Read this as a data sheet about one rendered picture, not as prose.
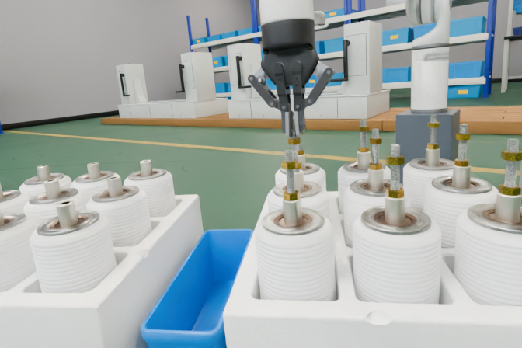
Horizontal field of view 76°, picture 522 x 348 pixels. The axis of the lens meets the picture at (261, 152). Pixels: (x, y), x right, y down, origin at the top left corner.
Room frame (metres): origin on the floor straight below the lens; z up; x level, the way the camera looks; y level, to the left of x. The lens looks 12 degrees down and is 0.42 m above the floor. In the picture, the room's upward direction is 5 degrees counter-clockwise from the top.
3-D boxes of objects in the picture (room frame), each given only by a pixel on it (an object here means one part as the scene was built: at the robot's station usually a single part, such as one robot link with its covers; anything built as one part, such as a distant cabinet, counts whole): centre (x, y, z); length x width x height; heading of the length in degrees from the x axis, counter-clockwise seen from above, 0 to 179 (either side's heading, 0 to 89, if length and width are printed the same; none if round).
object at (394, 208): (0.36, -0.15, 0.26); 0.02 x 0.02 x 0.03
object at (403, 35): (5.14, -2.19, 0.89); 0.50 x 0.38 x 0.21; 142
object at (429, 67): (0.94, -0.48, 0.39); 0.09 x 0.09 x 0.17; 51
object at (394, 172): (0.36, -0.15, 0.30); 0.01 x 0.01 x 0.08
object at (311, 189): (0.49, -0.05, 0.25); 0.08 x 0.08 x 0.01
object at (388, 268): (0.36, -0.15, 0.16); 0.10 x 0.10 x 0.18
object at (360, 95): (3.18, -0.44, 0.45); 1.45 x 0.57 x 0.74; 51
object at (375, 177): (0.47, -0.17, 0.26); 0.02 x 0.02 x 0.03
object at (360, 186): (0.47, -0.17, 0.25); 0.08 x 0.08 x 0.01
